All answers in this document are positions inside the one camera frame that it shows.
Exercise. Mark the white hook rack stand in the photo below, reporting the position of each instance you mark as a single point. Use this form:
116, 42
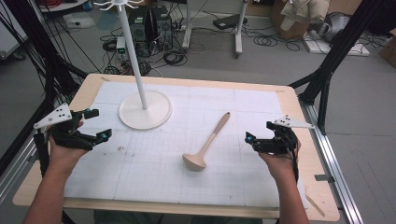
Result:
144, 113

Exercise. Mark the black computer tower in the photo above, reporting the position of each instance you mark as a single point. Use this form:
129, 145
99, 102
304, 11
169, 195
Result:
162, 26
138, 28

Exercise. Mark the white round table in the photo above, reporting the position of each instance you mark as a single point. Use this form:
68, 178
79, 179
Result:
67, 5

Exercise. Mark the flat black box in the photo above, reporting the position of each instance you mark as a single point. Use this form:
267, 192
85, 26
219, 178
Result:
229, 21

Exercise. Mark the person's trousers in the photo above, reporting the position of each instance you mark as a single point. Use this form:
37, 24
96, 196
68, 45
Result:
130, 218

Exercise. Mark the small white device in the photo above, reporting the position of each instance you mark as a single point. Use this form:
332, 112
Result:
121, 46

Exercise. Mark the grey bag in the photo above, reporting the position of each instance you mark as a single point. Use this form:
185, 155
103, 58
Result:
334, 26

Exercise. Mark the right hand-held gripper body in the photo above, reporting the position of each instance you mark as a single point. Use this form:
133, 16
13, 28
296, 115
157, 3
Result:
281, 143

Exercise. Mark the beige ladle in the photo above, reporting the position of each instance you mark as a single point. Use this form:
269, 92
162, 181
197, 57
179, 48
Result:
194, 161

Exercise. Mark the flat wooden stick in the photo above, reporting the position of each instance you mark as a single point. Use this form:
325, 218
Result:
315, 205

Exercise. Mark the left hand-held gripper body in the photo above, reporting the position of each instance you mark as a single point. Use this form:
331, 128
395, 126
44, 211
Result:
67, 133

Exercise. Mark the aluminium rail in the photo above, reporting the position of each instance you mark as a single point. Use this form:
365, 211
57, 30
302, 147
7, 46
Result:
15, 177
336, 174

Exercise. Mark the small metal bracket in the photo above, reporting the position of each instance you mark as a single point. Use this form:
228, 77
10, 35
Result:
323, 178

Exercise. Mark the white flat board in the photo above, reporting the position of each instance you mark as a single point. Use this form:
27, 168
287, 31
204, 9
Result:
339, 48

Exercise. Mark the person's right hand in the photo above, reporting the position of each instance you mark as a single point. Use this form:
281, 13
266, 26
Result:
281, 166

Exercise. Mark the black metal frame strut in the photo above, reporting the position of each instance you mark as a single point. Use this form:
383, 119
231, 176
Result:
336, 53
37, 46

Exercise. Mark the white grid mat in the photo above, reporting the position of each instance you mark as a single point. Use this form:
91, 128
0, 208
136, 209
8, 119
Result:
162, 174

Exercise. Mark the small cardboard box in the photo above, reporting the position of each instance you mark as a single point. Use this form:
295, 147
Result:
389, 48

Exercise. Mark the beige cloth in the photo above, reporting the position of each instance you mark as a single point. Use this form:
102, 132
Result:
306, 12

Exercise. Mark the white stand leg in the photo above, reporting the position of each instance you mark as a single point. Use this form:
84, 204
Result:
239, 31
187, 28

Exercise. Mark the clear plastic bag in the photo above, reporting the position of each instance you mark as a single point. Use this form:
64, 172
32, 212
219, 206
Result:
79, 20

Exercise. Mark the large cardboard box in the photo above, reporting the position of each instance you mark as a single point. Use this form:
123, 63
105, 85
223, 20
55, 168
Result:
295, 29

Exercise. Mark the person's left hand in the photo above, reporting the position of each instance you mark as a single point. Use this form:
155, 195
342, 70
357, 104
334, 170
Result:
62, 160

